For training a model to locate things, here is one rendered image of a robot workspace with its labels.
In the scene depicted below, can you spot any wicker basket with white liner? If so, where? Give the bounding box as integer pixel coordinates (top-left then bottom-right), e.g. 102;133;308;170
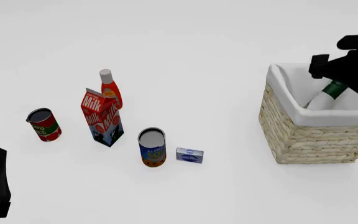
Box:
258;62;358;165

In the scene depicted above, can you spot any red tomato sauce can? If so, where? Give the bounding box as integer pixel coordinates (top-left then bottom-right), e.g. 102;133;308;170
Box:
25;107;63;142

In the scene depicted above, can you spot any white green-capped dressing bottle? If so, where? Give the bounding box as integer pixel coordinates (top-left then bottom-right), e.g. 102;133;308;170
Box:
303;80;349;111

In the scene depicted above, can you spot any red milk carton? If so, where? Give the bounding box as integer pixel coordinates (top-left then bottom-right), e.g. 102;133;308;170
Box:
80;87;125;148

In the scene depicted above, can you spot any blue soup can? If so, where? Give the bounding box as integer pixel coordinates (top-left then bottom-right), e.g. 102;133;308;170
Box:
137;127;167;168

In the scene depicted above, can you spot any small blue-grey printed box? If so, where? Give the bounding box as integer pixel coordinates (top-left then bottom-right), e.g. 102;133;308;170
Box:
175;147;204;164

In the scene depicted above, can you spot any orange bottle with white cap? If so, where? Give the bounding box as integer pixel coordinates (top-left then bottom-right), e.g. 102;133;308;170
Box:
99;68;124;110

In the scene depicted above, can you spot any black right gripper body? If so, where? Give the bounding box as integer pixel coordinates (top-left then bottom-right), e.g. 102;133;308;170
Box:
308;54;358;89

